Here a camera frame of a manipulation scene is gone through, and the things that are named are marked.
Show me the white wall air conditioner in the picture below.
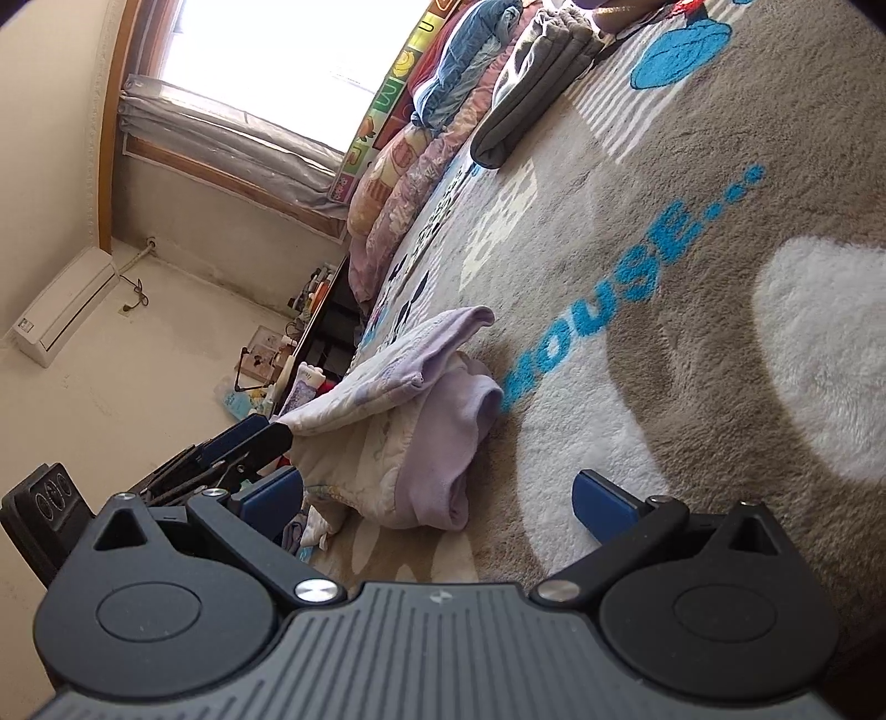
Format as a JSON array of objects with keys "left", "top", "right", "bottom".
[{"left": 12, "top": 248, "right": 119, "bottom": 368}]

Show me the dark cluttered side table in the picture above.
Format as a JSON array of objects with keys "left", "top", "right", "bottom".
[{"left": 274, "top": 256, "right": 363, "bottom": 414}]

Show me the grey window curtain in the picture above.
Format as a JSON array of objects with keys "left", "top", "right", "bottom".
[{"left": 119, "top": 75, "right": 347, "bottom": 220}]

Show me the colourful alphabet play mat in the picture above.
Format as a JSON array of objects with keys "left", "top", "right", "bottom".
[{"left": 329, "top": 0, "right": 458, "bottom": 204}]

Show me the white floral lilac-trimmed pyjama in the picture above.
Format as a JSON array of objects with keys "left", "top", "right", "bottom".
[{"left": 279, "top": 306, "right": 503, "bottom": 546}]

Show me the beige cartoon mouse blanket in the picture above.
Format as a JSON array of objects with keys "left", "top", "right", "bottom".
[{"left": 312, "top": 2, "right": 884, "bottom": 630}]

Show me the blue quilted blanket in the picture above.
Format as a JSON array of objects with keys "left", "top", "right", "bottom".
[{"left": 411, "top": 0, "right": 524, "bottom": 134}]

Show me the pink floral quilt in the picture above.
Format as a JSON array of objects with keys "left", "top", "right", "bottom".
[{"left": 348, "top": 40, "right": 517, "bottom": 315}]

